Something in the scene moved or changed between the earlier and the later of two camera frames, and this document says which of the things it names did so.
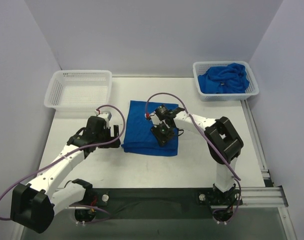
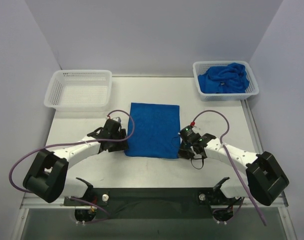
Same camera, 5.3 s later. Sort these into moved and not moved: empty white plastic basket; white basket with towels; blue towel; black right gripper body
Moved: black right gripper body
Not moved: white basket with towels; empty white plastic basket; blue towel
